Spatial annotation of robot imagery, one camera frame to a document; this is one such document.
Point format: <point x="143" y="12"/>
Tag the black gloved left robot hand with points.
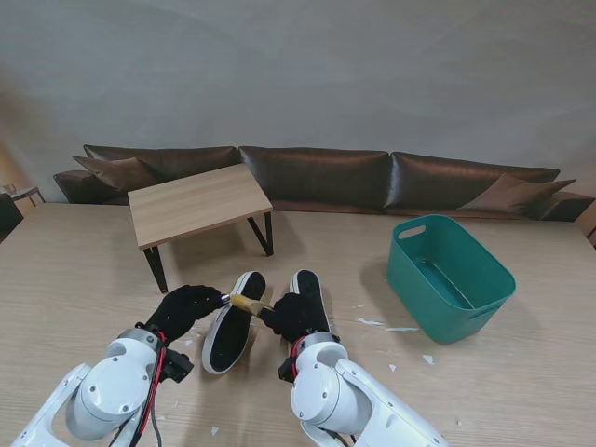
<point x="181" y="312"/>

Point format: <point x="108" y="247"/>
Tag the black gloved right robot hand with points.
<point x="300" y="316"/>

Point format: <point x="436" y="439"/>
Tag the yellow canvas sneaker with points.
<point x="307" y="281"/>
<point x="233" y="340"/>

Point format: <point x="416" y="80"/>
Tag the wooden brush yellow bristles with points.
<point x="249" y="302"/>

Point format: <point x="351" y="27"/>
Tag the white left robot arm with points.
<point x="112" y="396"/>

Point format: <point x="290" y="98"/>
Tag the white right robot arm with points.
<point x="344" y="396"/>

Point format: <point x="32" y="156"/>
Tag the small wooden black-legged stand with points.
<point x="195" y="205"/>

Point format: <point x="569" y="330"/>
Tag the green plastic basin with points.
<point x="405" y="261"/>

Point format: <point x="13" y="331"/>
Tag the brown leather sofa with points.
<point x="316" y="177"/>

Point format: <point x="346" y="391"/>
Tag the brown leather throw pillow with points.
<point x="112" y="170"/>
<point x="507" y="193"/>

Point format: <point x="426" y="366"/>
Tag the wooden side table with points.
<point x="25" y="191"/>

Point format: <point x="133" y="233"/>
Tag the dark chair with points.
<point x="7" y="219"/>

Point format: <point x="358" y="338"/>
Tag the light wooden cabinet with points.
<point x="591" y="230"/>

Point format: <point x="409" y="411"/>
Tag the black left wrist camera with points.
<point x="178" y="367"/>

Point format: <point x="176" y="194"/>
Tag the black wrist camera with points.
<point x="178" y="367"/>
<point x="285" y="371"/>

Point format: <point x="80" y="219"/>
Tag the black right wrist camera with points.
<point x="285" y="371"/>

